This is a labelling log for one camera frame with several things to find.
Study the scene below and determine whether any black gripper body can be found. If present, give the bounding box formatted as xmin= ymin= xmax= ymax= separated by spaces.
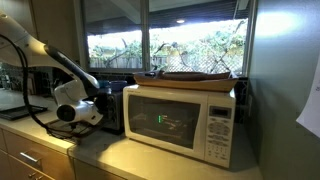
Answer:
xmin=95 ymin=89 xmax=113 ymax=118

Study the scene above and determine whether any silver toaster oven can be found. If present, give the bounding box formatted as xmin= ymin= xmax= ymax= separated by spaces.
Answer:
xmin=96 ymin=88 xmax=125 ymax=132

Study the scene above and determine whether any dark blue plastic bowl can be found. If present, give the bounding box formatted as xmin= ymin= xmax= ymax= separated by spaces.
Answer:
xmin=109 ymin=80 xmax=128 ymax=92

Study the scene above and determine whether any glass toaster oven door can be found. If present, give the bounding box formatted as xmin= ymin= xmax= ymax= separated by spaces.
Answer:
xmin=46 ymin=118 xmax=111 ymax=139

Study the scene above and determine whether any wooden kitchen cabinet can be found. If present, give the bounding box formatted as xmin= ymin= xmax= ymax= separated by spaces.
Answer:
xmin=0 ymin=128 xmax=128 ymax=180

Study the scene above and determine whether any black baking tray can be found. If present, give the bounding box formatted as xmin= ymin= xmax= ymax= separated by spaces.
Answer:
xmin=0 ymin=104 xmax=48 ymax=121

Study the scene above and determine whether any wooden serving tray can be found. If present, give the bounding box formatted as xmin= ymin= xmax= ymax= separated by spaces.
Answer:
xmin=133 ymin=69 xmax=239 ymax=93

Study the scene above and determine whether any brown shallow dish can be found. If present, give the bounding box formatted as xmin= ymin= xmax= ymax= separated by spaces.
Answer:
xmin=159 ymin=70 xmax=232 ymax=81

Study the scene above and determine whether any white paper sheet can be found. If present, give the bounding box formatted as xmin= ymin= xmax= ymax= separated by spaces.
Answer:
xmin=295 ymin=61 xmax=320 ymax=138

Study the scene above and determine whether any window frame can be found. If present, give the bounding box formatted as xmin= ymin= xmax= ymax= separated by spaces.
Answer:
xmin=73 ymin=0 xmax=259 ymax=79

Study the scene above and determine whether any metal drawer handle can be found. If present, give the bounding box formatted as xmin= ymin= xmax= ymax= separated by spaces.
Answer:
xmin=19 ymin=151 xmax=43 ymax=164

